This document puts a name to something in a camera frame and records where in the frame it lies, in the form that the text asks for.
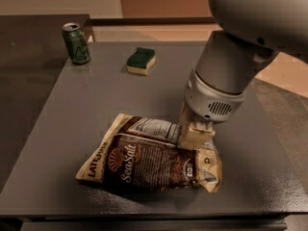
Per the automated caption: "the brown chip bag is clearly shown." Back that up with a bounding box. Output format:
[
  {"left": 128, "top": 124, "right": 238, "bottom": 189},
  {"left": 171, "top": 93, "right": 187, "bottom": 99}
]
[{"left": 76, "top": 114, "right": 222, "bottom": 193}]

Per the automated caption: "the green soda can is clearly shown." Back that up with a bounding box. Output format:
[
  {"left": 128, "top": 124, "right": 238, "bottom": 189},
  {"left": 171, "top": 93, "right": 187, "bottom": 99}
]
[{"left": 62, "top": 22, "right": 90, "bottom": 64}]

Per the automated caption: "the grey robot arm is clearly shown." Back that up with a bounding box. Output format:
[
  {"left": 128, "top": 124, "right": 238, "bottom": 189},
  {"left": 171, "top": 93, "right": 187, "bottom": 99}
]
[{"left": 178, "top": 0, "right": 308, "bottom": 149}]

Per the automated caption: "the green yellow sponge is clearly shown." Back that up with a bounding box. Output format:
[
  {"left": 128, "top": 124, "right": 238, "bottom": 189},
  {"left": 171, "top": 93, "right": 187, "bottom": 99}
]
[{"left": 126, "top": 47, "right": 156, "bottom": 75}]

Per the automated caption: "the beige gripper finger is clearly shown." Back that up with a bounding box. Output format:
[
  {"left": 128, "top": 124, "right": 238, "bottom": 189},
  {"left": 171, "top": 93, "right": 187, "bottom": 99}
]
[
  {"left": 178, "top": 105, "right": 193, "bottom": 143},
  {"left": 177, "top": 121, "right": 216, "bottom": 150}
]

